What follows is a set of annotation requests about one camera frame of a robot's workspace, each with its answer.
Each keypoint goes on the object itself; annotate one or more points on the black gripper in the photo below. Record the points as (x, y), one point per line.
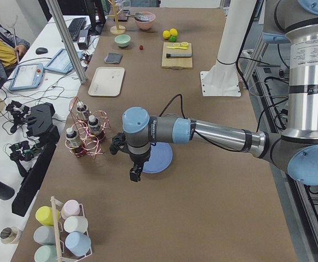
(139, 160)

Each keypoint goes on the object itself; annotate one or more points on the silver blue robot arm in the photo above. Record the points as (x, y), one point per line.
(295, 150)

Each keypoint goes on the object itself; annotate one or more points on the blue round plate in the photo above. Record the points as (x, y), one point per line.
(161, 156)

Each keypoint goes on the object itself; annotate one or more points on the dark bottle white cap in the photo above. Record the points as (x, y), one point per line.
(72, 138)
(83, 110)
(94, 125)

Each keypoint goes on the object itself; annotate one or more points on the pink cup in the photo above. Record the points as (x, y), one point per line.
(70, 208)

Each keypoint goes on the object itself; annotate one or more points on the white cup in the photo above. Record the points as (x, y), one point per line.
(76, 223)

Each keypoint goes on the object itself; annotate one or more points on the blue cup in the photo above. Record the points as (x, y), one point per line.
(78, 243)

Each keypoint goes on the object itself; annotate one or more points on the cream rabbit tray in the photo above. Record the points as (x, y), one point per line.
(107, 82)

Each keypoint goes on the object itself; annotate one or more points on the yellow cup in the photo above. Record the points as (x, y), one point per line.
(44, 216)

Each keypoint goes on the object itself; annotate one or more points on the grey cup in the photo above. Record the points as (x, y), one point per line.
(44, 235)

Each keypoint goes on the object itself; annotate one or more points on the mint green cup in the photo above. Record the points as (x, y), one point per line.
(46, 253)

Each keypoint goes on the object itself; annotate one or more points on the wooden cutting board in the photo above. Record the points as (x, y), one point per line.
(176, 63)

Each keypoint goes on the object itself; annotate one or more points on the grey folded cloth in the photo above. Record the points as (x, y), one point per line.
(113, 58)

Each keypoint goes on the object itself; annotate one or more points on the steel cylinder black tip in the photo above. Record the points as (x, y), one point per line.
(178, 55)

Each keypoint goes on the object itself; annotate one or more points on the green ceramic bowl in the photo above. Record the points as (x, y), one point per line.
(122, 40)

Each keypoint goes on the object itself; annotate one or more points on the yellow plastic knife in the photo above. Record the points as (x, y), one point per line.
(177, 47)

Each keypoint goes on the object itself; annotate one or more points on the blue teach pendant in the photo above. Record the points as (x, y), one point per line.
(27, 77)
(60, 63)

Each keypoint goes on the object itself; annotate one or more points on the tape roll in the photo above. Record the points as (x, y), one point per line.
(10, 235)

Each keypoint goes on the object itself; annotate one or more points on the green lime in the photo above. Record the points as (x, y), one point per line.
(173, 38)

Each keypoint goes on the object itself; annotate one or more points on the yellow lemon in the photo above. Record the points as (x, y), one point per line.
(166, 34)
(173, 32)

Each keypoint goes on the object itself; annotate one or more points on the wooden mug tree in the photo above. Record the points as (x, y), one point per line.
(118, 29)

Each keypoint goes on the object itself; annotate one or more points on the black power adapter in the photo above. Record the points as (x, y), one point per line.
(83, 39)

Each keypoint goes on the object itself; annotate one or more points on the pink bowl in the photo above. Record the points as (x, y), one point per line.
(146, 20)

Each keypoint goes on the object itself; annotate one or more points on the black computer mouse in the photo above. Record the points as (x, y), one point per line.
(41, 50)

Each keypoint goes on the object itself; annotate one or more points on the black keyboard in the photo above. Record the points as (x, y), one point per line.
(75, 27)

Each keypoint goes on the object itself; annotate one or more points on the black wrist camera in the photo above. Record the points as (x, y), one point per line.
(118, 143)

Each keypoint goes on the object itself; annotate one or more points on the copper wire bottle rack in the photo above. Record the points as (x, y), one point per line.
(90, 145)

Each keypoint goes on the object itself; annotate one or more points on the white wire cup rack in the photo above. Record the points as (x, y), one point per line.
(63, 253)

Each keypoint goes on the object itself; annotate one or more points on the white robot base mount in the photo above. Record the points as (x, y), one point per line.
(222, 79)

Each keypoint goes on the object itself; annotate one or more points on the aluminium frame post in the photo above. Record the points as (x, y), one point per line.
(56, 13)

